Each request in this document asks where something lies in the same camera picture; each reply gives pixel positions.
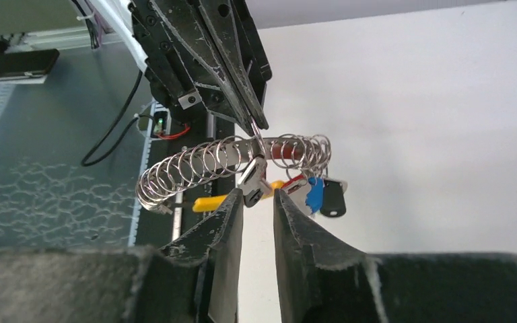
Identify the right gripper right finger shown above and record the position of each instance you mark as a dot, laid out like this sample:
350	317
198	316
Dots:
323	279

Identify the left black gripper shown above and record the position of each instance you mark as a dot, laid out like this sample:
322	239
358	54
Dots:
204	57

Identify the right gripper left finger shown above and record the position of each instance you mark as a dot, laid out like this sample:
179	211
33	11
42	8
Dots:
192	279

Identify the black key tag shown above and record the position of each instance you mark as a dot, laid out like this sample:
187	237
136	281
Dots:
252	181

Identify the metal keyring with small rings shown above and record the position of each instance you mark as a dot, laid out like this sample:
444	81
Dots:
305	160

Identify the black rectangular device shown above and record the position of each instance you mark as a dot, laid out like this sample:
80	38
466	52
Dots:
27	65

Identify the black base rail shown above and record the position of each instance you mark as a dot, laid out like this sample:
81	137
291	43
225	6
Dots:
158	229

